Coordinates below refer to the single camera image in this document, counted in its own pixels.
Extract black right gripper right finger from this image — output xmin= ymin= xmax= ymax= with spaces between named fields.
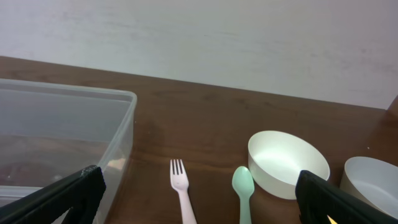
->
xmin=295 ymin=170 xmax=397 ymax=224

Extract white plastic fork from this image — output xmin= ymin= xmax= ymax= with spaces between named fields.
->
xmin=170 ymin=159 xmax=197 ymax=224

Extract mint green plastic spoon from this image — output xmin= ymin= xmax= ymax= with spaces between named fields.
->
xmin=232 ymin=166 xmax=254 ymax=224

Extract grey plastic bowl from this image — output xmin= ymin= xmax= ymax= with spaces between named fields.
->
xmin=340 ymin=156 xmax=397 ymax=218

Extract clear plastic container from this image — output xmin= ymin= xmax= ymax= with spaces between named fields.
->
xmin=1 ymin=79 xmax=137 ymax=223

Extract white plastic bowl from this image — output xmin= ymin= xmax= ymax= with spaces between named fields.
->
xmin=248 ymin=131 xmax=330 ymax=200

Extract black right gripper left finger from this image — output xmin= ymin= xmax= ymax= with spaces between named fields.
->
xmin=1 ymin=165 xmax=106 ymax=224

